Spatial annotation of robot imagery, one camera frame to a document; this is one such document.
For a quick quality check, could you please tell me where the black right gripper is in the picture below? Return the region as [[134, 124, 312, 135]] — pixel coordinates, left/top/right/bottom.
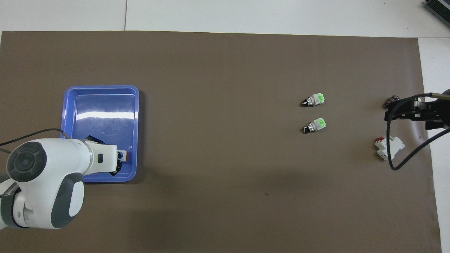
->
[[384, 98, 450, 130]]

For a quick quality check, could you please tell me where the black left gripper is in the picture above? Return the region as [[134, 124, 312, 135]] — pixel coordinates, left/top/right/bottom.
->
[[85, 135, 123, 176]]

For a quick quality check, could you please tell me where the white red circuit breaker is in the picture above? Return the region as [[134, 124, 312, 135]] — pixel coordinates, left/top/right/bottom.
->
[[374, 136, 405, 161]]

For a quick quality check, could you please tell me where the blue plastic tray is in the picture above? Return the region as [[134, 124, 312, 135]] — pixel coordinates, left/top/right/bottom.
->
[[57, 85, 140, 183]]

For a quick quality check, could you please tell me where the grey ribbed metal device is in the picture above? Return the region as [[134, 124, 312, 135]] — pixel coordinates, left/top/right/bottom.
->
[[423, 0, 450, 22]]

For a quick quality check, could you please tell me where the brown table mat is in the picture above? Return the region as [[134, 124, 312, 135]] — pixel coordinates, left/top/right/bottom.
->
[[0, 31, 443, 253]]

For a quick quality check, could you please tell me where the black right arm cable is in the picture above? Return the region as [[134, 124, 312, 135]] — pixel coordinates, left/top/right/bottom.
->
[[385, 93, 450, 171]]

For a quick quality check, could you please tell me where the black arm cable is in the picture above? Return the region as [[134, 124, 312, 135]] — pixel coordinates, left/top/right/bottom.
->
[[385, 93, 450, 171], [0, 128, 72, 155]]

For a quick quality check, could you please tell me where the green selector switch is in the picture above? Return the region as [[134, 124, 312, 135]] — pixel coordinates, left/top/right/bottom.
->
[[302, 117, 327, 134], [301, 92, 326, 108]]

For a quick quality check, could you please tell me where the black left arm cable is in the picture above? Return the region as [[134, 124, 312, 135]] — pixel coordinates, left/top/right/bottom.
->
[[0, 128, 72, 155]]

